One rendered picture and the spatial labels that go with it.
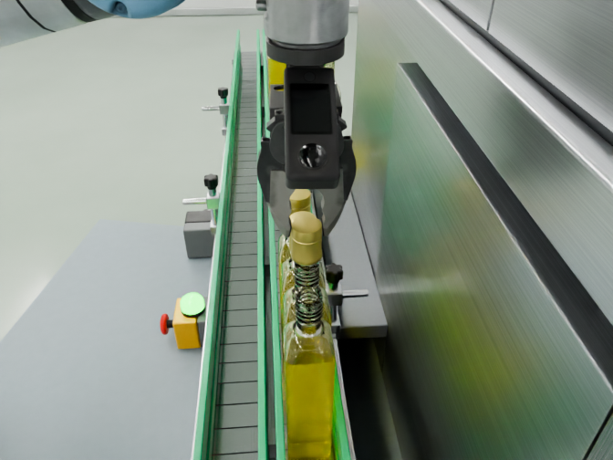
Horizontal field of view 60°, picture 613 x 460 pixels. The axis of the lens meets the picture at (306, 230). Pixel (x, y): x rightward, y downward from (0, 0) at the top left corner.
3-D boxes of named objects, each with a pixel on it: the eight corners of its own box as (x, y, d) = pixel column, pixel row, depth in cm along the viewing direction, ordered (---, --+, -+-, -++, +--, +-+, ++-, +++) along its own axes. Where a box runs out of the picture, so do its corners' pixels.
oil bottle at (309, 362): (331, 456, 69) (337, 345, 57) (288, 460, 69) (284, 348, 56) (327, 419, 74) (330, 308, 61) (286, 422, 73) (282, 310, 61)
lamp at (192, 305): (204, 317, 97) (202, 305, 96) (180, 318, 97) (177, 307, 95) (206, 299, 101) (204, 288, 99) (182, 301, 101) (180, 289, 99)
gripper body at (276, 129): (337, 133, 59) (342, 22, 52) (346, 172, 52) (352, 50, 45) (269, 135, 59) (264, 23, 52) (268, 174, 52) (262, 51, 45)
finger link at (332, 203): (346, 207, 63) (337, 138, 58) (351, 237, 58) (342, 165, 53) (320, 211, 63) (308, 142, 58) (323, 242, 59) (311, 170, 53)
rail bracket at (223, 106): (232, 138, 146) (227, 90, 138) (204, 139, 145) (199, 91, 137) (232, 131, 149) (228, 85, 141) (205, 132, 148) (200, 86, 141)
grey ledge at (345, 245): (383, 362, 94) (389, 317, 87) (334, 365, 93) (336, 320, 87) (326, 130, 171) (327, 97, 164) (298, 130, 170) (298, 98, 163)
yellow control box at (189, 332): (214, 349, 101) (210, 321, 96) (174, 351, 100) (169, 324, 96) (216, 322, 106) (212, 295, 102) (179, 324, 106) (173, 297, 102)
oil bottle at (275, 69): (290, 122, 153) (287, 21, 136) (270, 123, 152) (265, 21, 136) (289, 114, 157) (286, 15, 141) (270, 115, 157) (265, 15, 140)
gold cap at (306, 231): (323, 265, 59) (324, 233, 56) (291, 266, 59) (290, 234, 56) (320, 245, 62) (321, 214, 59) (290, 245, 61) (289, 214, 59)
